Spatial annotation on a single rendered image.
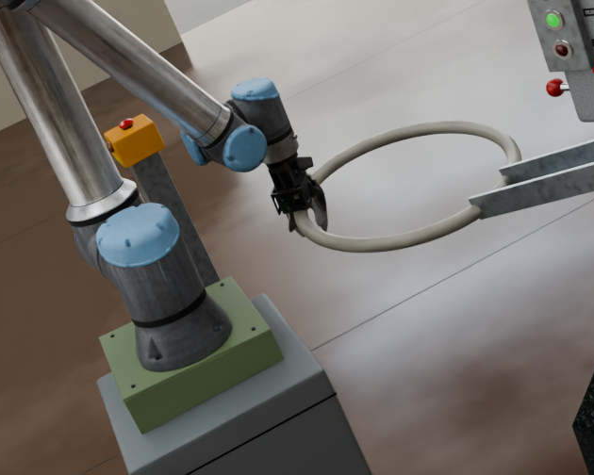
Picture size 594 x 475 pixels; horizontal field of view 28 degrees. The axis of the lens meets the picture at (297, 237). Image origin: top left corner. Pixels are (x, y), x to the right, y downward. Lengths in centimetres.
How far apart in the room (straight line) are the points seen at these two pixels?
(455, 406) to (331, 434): 122
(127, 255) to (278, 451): 46
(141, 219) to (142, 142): 92
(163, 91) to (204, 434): 62
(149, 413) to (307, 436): 30
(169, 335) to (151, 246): 18
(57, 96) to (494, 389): 170
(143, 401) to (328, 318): 194
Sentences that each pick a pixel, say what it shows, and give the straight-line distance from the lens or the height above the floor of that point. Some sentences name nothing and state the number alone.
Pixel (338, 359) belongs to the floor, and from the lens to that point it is 384.
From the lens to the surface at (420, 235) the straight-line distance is 228.
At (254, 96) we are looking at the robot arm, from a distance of 238.
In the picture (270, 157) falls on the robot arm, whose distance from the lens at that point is 244.
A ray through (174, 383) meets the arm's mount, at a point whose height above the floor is 91.
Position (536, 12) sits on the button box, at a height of 135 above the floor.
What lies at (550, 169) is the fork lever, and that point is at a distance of 231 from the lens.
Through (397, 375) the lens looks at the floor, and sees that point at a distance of 365.
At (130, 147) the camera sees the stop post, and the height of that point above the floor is 105.
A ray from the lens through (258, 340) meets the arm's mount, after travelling 222.
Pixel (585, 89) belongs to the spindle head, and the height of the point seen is 121.
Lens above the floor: 196
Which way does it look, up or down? 25 degrees down
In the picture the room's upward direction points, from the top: 24 degrees counter-clockwise
